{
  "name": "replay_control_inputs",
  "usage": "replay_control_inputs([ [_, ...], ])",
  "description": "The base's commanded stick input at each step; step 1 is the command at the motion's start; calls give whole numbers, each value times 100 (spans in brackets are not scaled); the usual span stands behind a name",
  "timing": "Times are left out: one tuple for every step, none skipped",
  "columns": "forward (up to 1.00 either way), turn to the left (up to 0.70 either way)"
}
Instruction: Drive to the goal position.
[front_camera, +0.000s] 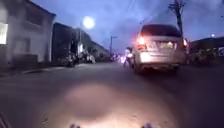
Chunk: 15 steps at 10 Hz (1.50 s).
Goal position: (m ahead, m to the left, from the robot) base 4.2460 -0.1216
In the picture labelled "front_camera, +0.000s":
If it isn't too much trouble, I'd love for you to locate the utility pole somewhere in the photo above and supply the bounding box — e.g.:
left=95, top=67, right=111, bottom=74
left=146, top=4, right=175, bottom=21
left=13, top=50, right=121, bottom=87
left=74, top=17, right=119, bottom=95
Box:
left=168, top=0, right=186, bottom=38

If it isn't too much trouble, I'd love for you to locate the white car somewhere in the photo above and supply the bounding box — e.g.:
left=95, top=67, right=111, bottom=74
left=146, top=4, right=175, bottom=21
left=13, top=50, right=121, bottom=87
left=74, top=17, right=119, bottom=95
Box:
left=131, top=23, right=189, bottom=75

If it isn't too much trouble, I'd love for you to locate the white building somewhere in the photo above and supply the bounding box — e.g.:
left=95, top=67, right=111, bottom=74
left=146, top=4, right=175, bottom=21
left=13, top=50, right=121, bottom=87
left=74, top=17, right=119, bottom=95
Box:
left=0, top=0, right=57, bottom=70

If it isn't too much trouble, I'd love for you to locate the group of parked motorcycles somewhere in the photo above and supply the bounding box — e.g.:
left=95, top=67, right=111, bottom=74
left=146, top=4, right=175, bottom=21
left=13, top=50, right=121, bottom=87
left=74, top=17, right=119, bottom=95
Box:
left=61, top=49, right=98, bottom=67

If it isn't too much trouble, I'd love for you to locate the row of distant buildings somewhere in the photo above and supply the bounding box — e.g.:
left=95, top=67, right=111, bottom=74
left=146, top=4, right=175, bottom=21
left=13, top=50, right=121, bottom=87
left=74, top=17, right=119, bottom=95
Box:
left=79, top=31, right=113, bottom=63

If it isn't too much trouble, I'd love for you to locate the dark pavement strip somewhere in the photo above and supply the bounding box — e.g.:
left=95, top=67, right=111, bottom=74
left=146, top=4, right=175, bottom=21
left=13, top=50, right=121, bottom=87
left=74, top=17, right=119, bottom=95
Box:
left=0, top=63, right=89, bottom=77

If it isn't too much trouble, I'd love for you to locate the grey asphalt road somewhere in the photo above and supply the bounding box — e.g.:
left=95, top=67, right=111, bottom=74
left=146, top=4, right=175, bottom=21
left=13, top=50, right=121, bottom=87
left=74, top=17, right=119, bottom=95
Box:
left=0, top=59, right=224, bottom=128

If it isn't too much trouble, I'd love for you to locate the robot's own part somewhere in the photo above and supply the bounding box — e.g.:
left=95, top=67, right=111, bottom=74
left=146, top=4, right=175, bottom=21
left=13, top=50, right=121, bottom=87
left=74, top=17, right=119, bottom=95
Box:
left=69, top=123, right=82, bottom=128
left=141, top=122, right=153, bottom=128

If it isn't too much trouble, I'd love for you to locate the low dark building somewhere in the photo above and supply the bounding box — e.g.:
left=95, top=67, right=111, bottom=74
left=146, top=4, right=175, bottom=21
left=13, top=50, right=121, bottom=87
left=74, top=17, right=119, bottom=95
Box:
left=186, top=35, right=224, bottom=65

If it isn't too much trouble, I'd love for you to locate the person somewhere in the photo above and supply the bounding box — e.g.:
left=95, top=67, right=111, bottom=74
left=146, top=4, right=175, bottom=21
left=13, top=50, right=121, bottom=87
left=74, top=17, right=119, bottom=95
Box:
left=122, top=46, right=134, bottom=68

